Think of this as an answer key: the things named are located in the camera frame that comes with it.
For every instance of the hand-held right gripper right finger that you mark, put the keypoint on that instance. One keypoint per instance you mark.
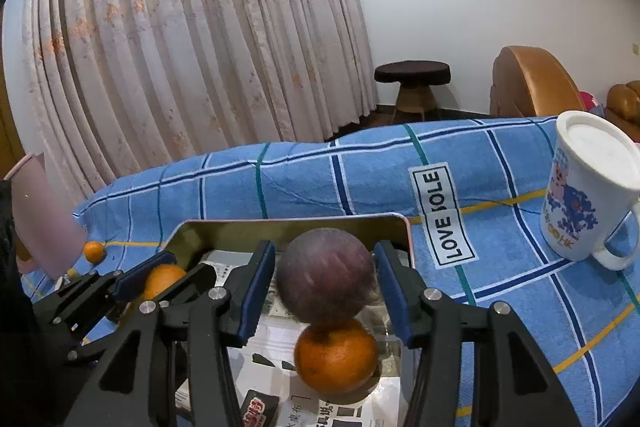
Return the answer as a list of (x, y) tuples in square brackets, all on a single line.
[(395, 294)]

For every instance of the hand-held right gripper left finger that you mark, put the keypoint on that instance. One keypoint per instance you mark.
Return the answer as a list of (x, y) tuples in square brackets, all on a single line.
[(255, 294)]

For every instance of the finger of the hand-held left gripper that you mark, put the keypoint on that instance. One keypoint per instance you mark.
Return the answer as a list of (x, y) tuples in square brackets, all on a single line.
[(192, 284), (130, 284)]

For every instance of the medium orange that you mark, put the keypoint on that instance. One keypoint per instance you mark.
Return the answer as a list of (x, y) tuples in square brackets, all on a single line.
[(162, 281)]

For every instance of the brown donut top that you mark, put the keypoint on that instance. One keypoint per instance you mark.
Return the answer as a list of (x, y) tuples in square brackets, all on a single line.
[(325, 277)]

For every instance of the gold metal tin box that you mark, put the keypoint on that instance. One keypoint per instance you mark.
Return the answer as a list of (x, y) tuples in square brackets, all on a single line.
[(300, 227)]

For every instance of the small orange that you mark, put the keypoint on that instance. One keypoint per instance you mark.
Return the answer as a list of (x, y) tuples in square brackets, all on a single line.
[(93, 252)]

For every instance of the small yellowish round fruit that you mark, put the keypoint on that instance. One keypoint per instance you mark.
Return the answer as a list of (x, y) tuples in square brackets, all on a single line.
[(72, 273)]

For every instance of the large orange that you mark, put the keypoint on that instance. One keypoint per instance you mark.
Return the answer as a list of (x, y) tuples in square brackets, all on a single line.
[(335, 357)]

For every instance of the pink cup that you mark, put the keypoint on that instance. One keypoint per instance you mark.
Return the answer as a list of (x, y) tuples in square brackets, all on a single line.
[(40, 217)]

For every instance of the black snack packet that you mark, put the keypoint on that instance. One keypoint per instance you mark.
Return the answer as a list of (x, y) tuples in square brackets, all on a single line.
[(257, 409)]

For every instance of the blue plaid blanket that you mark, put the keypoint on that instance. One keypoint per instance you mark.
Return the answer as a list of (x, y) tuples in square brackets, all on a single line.
[(350, 187)]

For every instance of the brown wooden panel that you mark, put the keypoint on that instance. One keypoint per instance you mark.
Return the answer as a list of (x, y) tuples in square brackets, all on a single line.
[(7, 122)]

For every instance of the white printed mug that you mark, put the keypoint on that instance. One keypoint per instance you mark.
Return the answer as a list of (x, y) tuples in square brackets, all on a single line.
[(585, 197)]

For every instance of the dark round stool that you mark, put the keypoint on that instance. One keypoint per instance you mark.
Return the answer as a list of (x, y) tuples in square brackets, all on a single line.
[(412, 74)]

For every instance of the beige floral curtain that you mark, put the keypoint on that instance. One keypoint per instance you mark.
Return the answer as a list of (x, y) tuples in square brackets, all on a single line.
[(175, 32)]

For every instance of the pink printed bag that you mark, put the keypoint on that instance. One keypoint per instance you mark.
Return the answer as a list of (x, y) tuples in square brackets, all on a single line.
[(592, 99)]

